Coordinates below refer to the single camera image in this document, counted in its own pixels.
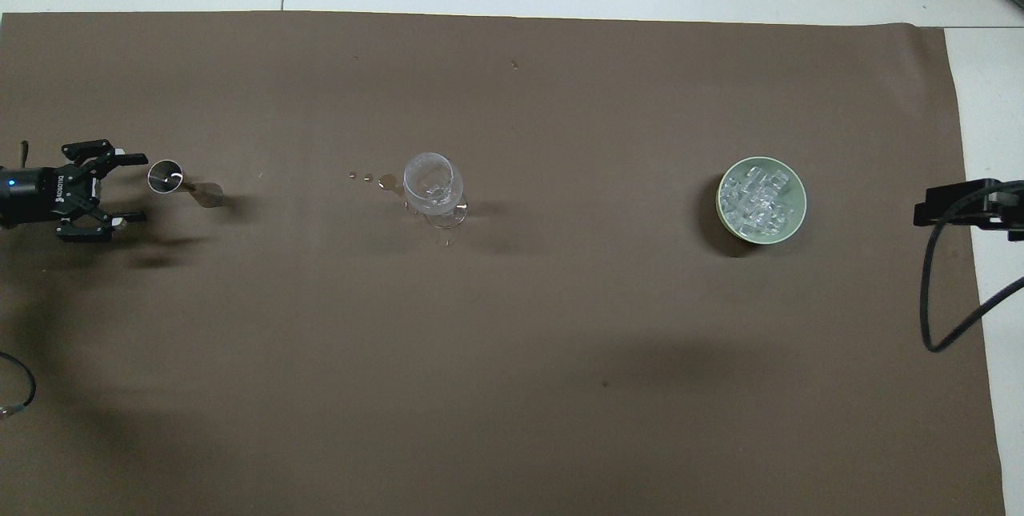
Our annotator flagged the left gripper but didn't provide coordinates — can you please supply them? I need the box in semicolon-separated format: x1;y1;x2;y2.
0;138;150;244

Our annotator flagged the large clear wine glass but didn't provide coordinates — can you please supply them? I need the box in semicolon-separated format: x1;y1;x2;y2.
402;151;470;250

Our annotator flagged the pile of clear ice cubes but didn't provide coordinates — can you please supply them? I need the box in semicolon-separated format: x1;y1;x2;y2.
719;166;797;237

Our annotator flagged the metal jigger cup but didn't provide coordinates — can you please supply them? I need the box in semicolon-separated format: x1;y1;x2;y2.
147;159;226;209

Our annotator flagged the green round bowl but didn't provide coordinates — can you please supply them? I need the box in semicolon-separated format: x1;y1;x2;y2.
715;156;808;246

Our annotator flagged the black cable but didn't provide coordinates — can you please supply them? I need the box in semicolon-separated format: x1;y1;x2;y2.
0;351;38;418
920;180;1024;354

